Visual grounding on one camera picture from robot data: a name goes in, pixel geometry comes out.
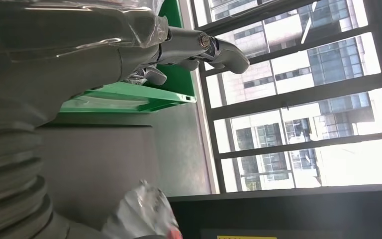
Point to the green plastic crate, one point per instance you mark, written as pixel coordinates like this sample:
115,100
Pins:
128,99

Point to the black inbound scanner machine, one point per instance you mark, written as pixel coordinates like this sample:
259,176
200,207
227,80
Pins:
276,214

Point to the grey printed plastic mailer package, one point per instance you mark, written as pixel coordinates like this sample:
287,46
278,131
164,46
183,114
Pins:
145,211

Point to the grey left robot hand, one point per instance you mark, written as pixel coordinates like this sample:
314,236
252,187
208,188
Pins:
79,66

